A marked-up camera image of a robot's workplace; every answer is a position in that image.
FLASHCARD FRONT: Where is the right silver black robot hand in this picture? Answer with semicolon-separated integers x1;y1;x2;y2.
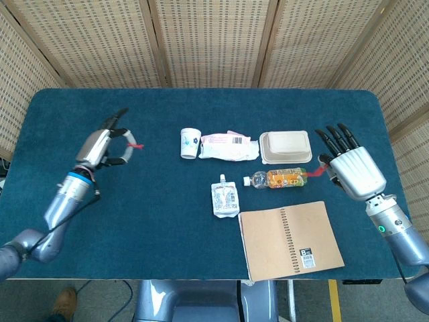
314;123;388;202

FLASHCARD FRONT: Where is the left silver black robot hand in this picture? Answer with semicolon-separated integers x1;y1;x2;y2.
74;107;137;169

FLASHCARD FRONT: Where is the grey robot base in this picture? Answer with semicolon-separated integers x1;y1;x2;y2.
133;280;279;322

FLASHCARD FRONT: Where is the orange label plastic bottle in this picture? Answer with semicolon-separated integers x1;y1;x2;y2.
243;167;308;191

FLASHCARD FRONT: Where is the beige lunch box container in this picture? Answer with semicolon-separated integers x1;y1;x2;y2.
259;130;314;165

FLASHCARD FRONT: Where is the blue table cloth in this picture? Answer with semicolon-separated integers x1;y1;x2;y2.
0;87;413;281

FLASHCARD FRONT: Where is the white paper cup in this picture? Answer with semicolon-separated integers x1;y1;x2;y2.
180;127;202;160

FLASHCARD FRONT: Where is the brown spiral notebook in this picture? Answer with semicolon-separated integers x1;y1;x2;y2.
237;200;346;282

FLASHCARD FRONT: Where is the white wet wipes pack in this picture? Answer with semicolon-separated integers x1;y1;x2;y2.
198;130;260;162

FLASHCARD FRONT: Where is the white spout pouch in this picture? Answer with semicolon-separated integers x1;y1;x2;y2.
210;174;241;219

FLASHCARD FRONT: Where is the white table leg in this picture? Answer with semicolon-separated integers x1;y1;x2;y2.
286;280;298;322

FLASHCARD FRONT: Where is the brown shoe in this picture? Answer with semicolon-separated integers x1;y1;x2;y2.
50;287;78;319

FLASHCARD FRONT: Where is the woven bamboo folding screen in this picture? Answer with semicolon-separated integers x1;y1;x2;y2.
0;0;429;232

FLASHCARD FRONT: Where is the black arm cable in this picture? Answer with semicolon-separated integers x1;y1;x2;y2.
19;189;101;259

